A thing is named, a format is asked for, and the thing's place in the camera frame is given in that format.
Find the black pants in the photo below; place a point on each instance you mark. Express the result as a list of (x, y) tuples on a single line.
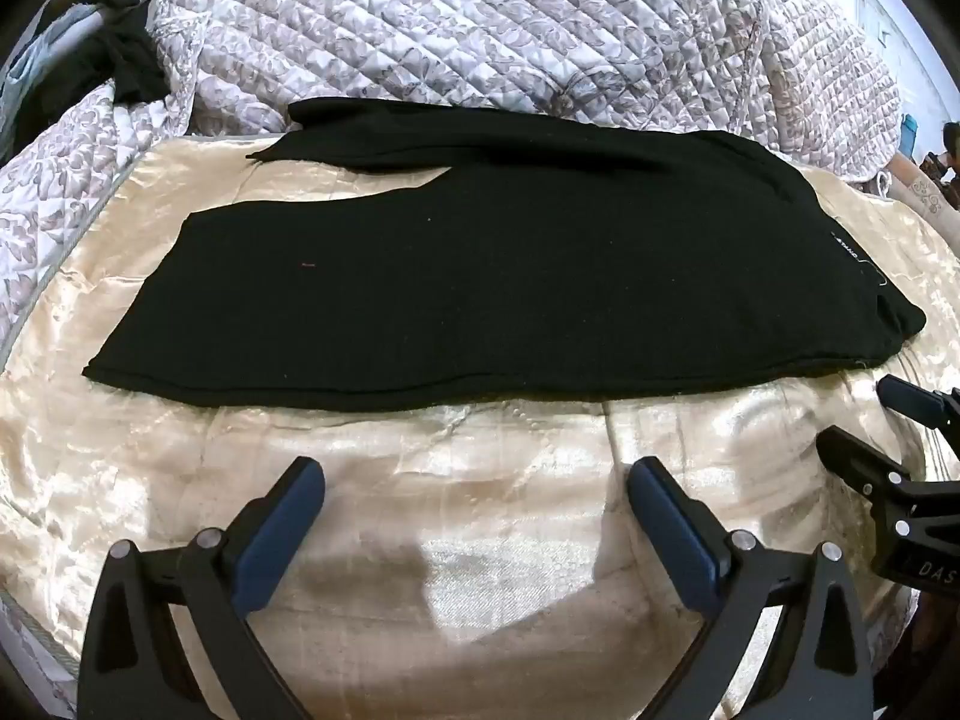
[(487, 277)]

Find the dark cloth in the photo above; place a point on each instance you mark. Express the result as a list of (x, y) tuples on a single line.
[(127, 60)]

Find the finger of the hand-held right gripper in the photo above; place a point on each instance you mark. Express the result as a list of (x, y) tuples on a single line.
[(885, 480), (919, 409)]

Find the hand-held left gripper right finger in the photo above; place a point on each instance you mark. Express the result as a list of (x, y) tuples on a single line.
[(667, 517)]

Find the floral quilted blanket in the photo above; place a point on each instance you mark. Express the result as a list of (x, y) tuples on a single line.
[(450, 30)]

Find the blue bottle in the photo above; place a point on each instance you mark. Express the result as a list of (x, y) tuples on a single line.
[(908, 135)]

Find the beige satin blanket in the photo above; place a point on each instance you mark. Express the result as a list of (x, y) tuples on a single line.
[(487, 540)]

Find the patterned beige roll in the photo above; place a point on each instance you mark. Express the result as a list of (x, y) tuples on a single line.
[(926, 191)]

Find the light blue cloth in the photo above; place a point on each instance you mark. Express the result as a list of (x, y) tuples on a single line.
[(37, 67)]

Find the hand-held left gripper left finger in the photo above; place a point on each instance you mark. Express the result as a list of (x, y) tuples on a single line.
[(270, 532)]

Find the wall poster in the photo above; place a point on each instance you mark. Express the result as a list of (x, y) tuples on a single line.
[(877, 15)]

